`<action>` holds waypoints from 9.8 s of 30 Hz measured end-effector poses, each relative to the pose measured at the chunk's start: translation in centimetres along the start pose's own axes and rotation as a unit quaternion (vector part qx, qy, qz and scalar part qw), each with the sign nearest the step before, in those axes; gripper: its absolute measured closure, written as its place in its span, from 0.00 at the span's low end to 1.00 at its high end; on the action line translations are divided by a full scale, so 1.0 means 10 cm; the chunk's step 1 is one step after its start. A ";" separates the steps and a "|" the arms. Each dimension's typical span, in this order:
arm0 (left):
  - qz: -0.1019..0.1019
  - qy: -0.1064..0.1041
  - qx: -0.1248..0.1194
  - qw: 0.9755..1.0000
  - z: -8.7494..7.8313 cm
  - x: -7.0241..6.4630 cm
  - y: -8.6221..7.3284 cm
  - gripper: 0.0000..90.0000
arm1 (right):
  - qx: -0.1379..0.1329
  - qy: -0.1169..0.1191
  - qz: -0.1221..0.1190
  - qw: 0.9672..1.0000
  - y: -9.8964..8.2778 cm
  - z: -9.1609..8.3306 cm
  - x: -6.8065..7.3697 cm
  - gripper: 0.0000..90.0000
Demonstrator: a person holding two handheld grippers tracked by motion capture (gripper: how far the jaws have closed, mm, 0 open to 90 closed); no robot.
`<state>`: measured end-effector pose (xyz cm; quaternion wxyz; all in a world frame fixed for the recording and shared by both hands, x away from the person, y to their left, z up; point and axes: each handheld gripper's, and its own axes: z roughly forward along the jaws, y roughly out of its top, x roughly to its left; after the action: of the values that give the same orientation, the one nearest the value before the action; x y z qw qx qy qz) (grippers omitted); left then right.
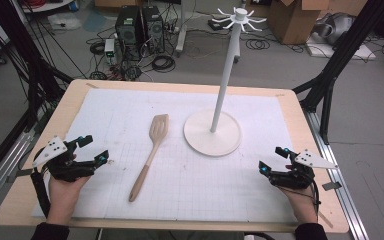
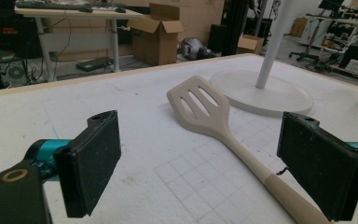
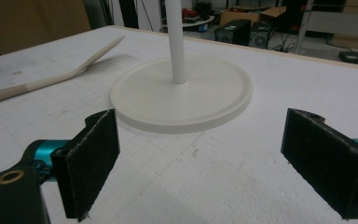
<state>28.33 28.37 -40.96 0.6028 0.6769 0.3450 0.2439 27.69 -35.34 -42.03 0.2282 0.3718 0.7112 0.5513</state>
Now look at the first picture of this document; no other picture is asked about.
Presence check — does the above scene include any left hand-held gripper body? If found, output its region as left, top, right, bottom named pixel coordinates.
left=32, top=135, right=98, bottom=183

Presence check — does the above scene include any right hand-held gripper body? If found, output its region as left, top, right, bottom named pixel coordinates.
left=268, top=148, right=340, bottom=191

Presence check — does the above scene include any wooden slotted spatula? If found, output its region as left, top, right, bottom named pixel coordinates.
left=128, top=113, right=170, bottom=203

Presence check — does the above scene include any white hook rack stand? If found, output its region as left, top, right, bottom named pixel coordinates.
left=183, top=7, right=268, bottom=158

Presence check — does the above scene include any person's right hand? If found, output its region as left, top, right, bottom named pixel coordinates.
left=277, top=184, right=319, bottom=225

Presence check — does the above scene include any person's left hand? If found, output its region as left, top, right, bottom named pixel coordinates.
left=46, top=173, right=92, bottom=226

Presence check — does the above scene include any white grid mat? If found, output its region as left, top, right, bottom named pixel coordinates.
left=33, top=88, right=299, bottom=224

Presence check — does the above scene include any small grey power supply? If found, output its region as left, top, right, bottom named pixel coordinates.
left=104, top=38, right=117, bottom=66

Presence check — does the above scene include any white flat board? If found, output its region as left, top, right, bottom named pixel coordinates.
left=305, top=35, right=377, bottom=61

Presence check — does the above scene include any black computer tower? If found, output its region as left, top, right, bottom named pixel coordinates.
left=142, top=5, right=165, bottom=55
left=114, top=6, right=144, bottom=63

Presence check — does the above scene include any large open cardboard box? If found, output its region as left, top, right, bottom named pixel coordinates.
left=268, top=0, right=369, bottom=46

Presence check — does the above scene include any grey vacuum cleaner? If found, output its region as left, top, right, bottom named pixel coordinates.
left=313, top=12, right=355, bottom=46

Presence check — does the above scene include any white round table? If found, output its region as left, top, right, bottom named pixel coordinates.
left=20, top=0, right=78, bottom=14

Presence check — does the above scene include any white stand leg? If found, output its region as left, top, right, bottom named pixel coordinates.
left=175, top=0, right=189, bottom=58

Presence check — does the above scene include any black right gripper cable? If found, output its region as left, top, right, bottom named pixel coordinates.
left=308, top=179, right=322, bottom=214

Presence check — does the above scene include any aluminium rail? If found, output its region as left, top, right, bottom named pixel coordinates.
left=304, top=109, right=370, bottom=240
left=0, top=130, right=36, bottom=219

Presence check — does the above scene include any black metal frame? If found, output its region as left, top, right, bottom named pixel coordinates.
left=0, top=0, right=75, bottom=134
left=292, top=0, right=384, bottom=145

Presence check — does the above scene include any thin coiled black cable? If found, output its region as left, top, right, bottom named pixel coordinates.
left=245, top=38, right=271, bottom=51

